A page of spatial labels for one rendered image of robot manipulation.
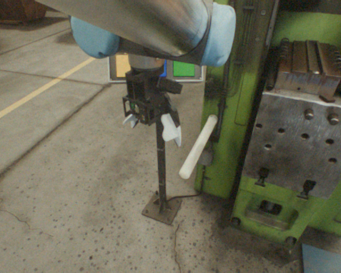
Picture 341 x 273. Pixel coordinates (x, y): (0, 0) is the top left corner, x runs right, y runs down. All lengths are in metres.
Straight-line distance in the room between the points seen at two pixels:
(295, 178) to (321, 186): 0.10
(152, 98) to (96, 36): 0.21
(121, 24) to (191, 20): 0.08
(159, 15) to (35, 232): 1.62
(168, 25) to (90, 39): 0.18
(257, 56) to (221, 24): 0.83
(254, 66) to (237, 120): 0.29
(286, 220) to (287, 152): 0.50
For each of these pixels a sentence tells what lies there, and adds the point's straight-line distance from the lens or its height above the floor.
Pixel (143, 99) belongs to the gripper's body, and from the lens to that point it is 0.51.
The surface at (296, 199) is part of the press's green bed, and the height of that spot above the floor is 0.41.
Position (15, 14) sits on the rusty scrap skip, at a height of 0.24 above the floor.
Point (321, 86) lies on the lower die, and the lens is 1.01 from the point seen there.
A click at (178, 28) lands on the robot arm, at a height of 1.27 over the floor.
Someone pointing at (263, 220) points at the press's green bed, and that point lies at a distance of 1.47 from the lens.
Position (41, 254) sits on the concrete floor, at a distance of 1.63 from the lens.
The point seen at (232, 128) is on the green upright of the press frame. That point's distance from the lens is 1.29.
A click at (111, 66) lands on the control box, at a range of 0.89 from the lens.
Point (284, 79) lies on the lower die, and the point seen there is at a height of 0.95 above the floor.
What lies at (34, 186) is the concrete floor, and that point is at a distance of 1.98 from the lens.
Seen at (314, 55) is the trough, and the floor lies 0.99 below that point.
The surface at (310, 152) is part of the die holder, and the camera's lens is 1.09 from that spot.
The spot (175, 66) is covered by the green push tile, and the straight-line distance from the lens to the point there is 0.86.
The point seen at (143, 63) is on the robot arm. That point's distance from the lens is 0.47.
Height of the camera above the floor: 1.31
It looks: 38 degrees down
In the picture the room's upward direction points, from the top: straight up
